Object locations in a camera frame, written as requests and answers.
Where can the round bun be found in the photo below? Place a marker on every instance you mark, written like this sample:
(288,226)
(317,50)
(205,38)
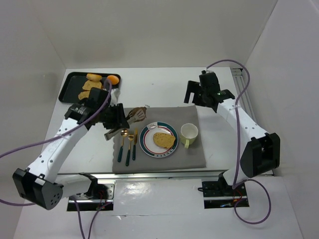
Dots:
(93,77)

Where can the seeded bread slice front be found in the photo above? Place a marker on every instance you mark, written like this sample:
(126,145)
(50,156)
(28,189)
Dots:
(83,95)

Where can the black serving tray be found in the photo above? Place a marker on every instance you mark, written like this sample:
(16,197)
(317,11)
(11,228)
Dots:
(74,83)

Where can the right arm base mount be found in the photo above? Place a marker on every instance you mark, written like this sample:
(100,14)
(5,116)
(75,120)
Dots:
(218,194)

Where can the aluminium rail right side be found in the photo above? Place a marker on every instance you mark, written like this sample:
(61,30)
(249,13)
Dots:
(240,81)

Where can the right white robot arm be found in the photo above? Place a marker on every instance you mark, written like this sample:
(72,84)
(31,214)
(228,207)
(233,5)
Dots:
(257,150)

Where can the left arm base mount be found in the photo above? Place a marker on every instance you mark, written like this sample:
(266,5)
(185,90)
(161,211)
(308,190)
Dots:
(102,198)

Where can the aluminium rail front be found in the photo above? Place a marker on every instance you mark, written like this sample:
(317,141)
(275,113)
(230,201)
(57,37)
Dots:
(159,175)

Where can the seeded bread slice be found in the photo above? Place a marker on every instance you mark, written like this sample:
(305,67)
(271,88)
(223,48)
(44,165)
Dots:
(83,95)
(164,140)

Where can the gold fork green handle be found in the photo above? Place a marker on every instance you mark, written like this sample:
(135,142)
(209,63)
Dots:
(130,138)

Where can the orange cake slice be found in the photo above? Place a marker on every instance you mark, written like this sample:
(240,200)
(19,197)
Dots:
(88,85)

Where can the orange fruit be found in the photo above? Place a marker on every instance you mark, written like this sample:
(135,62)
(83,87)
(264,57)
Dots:
(113,79)

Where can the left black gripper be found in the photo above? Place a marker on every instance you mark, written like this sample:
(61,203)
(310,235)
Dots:
(119,115)

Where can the aluminium rail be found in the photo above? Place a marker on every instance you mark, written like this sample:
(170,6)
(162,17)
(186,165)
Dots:
(159,175)
(240,81)

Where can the white plate green rim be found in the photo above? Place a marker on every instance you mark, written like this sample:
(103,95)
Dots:
(147,143)

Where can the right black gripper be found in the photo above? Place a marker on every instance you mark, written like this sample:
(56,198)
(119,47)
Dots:
(192,92)

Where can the gold knife green handle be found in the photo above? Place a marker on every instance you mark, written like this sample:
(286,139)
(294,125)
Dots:
(135,142)

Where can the light yellow mug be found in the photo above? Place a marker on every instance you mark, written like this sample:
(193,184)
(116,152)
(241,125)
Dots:
(188,134)

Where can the grey placemat cloth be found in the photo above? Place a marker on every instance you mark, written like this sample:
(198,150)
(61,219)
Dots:
(182,158)

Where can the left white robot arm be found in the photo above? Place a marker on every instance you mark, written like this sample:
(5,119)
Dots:
(39,183)

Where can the gold spoon green handle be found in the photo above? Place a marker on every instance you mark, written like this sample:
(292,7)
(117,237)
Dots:
(124,134)

